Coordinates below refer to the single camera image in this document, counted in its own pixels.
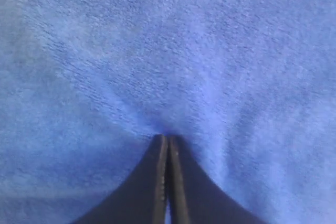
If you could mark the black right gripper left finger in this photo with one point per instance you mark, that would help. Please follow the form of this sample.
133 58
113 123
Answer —
141 198

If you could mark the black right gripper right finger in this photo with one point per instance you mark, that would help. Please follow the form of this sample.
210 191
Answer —
193 196

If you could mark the blue microfiber towel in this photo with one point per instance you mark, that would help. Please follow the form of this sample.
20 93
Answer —
250 84

